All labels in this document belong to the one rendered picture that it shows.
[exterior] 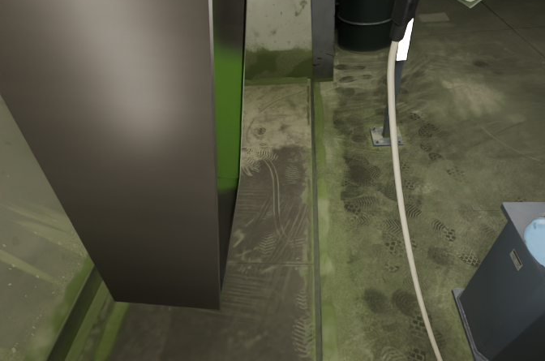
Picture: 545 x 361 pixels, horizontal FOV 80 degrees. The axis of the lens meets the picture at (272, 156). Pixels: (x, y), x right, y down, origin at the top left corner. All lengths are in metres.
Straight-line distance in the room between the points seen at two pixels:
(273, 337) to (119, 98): 1.26
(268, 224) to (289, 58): 1.58
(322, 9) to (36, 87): 2.37
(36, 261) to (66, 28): 1.39
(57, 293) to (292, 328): 1.05
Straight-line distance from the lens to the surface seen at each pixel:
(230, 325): 1.65
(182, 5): 0.49
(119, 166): 0.71
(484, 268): 1.52
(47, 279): 1.84
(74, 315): 1.87
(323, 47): 2.90
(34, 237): 1.86
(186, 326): 1.71
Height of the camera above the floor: 1.56
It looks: 43 degrees down
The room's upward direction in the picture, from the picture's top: 8 degrees counter-clockwise
